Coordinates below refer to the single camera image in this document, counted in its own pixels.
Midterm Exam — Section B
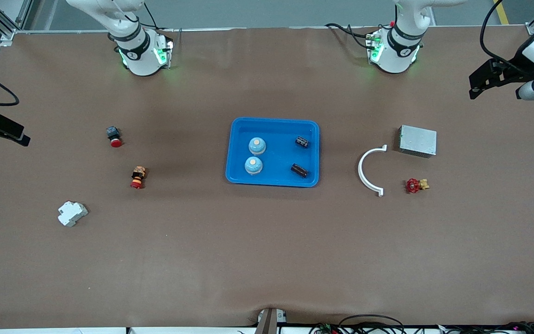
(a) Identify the grey metal box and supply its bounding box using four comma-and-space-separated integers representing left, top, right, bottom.
398, 125, 438, 159

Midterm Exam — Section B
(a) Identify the white circuit breaker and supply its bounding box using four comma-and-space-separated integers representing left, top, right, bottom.
57, 200, 89, 227

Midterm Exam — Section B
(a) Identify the red emergency button black base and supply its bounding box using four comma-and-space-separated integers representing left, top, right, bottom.
106, 126, 123, 148

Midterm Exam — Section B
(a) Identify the blue plastic tray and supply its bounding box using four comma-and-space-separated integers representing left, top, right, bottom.
225, 117, 320, 188

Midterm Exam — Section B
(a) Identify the brown table cover sheet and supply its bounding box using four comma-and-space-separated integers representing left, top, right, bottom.
0, 26, 534, 330

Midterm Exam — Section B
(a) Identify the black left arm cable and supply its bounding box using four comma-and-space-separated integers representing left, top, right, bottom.
479, 0, 534, 77

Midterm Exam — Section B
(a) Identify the red handle brass valve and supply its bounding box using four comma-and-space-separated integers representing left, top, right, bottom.
405, 178, 431, 194

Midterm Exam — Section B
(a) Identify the red orange push button switch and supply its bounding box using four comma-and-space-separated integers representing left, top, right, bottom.
130, 167, 147, 189

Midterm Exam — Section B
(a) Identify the black base power cable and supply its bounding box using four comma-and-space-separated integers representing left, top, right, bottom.
325, 22, 374, 49

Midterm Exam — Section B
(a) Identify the white curved plastic bracket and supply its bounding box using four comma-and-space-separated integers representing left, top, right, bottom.
358, 145, 388, 197

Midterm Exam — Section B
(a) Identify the black cable bundle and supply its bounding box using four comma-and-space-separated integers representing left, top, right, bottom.
434, 321, 534, 334

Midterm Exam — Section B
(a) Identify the black looped cable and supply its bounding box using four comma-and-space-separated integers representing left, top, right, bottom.
309, 315, 407, 334

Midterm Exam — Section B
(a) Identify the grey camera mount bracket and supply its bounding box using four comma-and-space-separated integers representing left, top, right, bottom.
255, 308, 287, 334

